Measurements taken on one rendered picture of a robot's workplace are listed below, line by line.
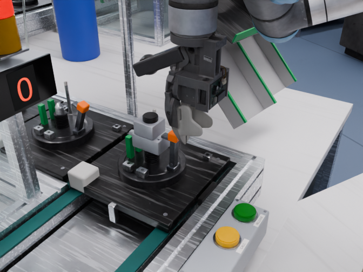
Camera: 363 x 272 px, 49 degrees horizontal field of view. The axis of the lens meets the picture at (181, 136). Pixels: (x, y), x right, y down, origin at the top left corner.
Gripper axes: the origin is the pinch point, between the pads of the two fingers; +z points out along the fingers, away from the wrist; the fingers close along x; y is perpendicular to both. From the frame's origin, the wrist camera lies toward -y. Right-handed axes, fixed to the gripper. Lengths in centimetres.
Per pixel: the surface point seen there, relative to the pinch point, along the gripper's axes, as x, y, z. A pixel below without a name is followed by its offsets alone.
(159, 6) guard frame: 85, -65, 4
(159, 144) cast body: -1.8, -3.7, 2.2
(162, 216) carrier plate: -10.7, 2.9, 10.1
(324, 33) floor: 422, -70, 107
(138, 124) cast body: -2.3, -8.1, -1.0
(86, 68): 50, -76, 21
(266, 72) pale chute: 44.8, -1.0, 3.7
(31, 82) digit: -17.7, -16.1, -13.8
